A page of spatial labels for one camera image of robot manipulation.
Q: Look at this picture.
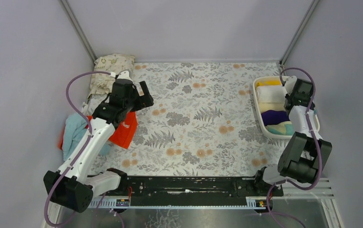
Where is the yellow rolled towel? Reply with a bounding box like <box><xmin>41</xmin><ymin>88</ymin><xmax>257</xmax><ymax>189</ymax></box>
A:
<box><xmin>255</xmin><ymin>80</ymin><xmax>282</xmax><ymax>87</ymax></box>

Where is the pale green rolled towel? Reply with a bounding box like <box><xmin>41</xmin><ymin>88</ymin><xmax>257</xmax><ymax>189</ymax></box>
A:
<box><xmin>265</xmin><ymin>121</ymin><xmax>295</xmax><ymax>136</ymax></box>

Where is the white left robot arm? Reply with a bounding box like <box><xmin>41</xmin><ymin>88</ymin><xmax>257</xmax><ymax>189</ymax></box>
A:
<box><xmin>43</xmin><ymin>79</ymin><xmax>154</xmax><ymax>213</ymax></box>

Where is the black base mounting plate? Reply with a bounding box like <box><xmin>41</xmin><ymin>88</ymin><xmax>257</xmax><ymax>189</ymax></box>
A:
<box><xmin>107</xmin><ymin>176</ymin><xmax>284</xmax><ymax>200</ymax></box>

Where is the cream leaf print towel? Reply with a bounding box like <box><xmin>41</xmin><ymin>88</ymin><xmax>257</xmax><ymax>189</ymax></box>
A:
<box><xmin>88</xmin><ymin>54</ymin><xmax>135</xmax><ymax>96</ymax></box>

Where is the purple rolled towel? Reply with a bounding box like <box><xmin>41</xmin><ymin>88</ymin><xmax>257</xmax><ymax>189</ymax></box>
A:
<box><xmin>261</xmin><ymin>110</ymin><xmax>289</xmax><ymax>126</ymax></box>

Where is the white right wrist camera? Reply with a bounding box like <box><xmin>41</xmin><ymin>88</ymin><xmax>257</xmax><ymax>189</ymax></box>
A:
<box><xmin>284</xmin><ymin>76</ymin><xmax>297</xmax><ymax>95</ymax></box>

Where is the floral pattern table mat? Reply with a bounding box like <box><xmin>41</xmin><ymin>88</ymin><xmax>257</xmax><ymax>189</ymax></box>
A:
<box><xmin>89</xmin><ymin>62</ymin><xmax>287</xmax><ymax>176</ymax></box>

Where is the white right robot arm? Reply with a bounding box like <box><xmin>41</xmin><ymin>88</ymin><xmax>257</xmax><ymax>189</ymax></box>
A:
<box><xmin>255</xmin><ymin>76</ymin><xmax>332</xmax><ymax>190</ymax></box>

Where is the white plastic tray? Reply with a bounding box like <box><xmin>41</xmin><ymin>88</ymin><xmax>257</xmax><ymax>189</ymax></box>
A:
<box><xmin>253</xmin><ymin>76</ymin><xmax>308</xmax><ymax>140</ymax></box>

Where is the orange red towel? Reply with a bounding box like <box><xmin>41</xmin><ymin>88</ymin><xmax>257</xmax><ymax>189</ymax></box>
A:
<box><xmin>58</xmin><ymin>112</ymin><xmax>138</xmax><ymax>149</ymax></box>

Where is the light blue towel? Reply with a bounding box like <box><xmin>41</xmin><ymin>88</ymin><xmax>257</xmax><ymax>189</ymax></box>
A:
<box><xmin>62</xmin><ymin>113</ymin><xmax>111</xmax><ymax>161</ymax></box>

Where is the white rolled towel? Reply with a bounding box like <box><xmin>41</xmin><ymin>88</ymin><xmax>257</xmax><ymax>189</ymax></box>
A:
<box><xmin>256</xmin><ymin>85</ymin><xmax>287</xmax><ymax>103</ymax></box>

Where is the cream rolled towel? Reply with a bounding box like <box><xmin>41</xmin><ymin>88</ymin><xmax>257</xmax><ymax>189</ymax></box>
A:
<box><xmin>258</xmin><ymin>103</ymin><xmax>285</xmax><ymax>113</ymax></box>

